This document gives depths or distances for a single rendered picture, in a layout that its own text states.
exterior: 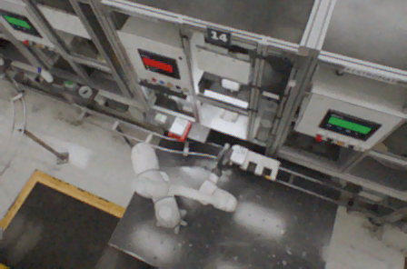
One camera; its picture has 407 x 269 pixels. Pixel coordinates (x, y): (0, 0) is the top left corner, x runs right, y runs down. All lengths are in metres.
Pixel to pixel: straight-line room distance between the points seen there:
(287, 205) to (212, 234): 0.61
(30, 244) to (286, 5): 3.11
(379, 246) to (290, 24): 2.39
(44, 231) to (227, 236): 1.92
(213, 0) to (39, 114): 2.98
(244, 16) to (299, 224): 1.59
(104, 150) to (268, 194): 1.90
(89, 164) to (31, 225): 0.78
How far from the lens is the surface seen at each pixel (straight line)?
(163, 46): 1.73
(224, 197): 2.04
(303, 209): 2.54
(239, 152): 2.32
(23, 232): 3.70
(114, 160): 3.51
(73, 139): 3.80
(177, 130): 2.33
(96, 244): 3.34
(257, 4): 1.61
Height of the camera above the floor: 3.11
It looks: 62 degrees down
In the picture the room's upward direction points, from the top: 9 degrees counter-clockwise
